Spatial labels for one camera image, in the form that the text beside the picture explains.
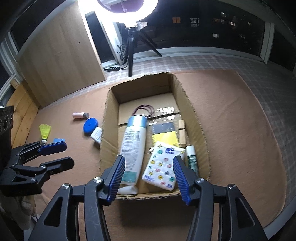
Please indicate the gloved left hand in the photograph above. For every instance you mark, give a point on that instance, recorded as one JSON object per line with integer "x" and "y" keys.
{"x": 19, "y": 209}

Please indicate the pine wooden panel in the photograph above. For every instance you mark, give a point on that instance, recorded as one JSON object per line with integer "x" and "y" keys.
{"x": 25, "y": 110}

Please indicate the wooden clothespin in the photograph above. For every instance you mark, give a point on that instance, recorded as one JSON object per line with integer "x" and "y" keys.
{"x": 182, "y": 133}

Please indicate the white blue lotion bottle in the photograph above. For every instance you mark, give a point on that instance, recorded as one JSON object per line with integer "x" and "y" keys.
{"x": 132, "y": 148}

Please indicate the yellow black notebook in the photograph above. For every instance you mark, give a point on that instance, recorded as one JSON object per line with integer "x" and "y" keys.
{"x": 165, "y": 133}

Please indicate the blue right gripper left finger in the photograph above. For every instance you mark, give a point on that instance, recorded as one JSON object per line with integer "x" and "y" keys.
{"x": 114, "y": 178}

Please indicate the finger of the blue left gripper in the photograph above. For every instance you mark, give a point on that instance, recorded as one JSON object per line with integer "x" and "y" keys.
{"x": 52, "y": 148}
{"x": 57, "y": 166}

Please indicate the blue round tin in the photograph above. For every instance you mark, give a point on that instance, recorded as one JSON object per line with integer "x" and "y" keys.
{"x": 90, "y": 125}

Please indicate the black tripod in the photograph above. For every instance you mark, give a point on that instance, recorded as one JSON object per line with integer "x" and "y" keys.
{"x": 135, "y": 34}

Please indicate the patterned tissue pack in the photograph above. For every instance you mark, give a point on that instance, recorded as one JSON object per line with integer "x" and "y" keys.
{"x": 159, "y": 170}

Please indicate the light wooden board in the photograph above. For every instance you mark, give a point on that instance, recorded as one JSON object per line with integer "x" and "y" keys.
{"x": 60, "y": 57}

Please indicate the pink cosmetic bottle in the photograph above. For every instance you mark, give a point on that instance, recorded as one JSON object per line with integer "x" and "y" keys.
{"x": 80, "y": 115}

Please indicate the ring light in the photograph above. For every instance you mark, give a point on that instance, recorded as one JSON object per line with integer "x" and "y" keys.
{"x": 119, "y": 11}

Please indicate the green white glue stick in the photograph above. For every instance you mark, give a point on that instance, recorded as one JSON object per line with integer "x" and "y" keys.
{"x": 192, "y": 159}

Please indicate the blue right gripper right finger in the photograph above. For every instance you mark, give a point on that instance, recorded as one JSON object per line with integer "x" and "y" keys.
{"x": 180, "y": 171}

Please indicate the white power adapter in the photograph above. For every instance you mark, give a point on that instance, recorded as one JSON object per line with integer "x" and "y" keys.
{"x": 97, "y": 135}

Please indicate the yellow badminton shuttlecock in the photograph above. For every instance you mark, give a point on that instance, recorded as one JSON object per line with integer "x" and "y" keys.
{"x": 45, "y": 131}

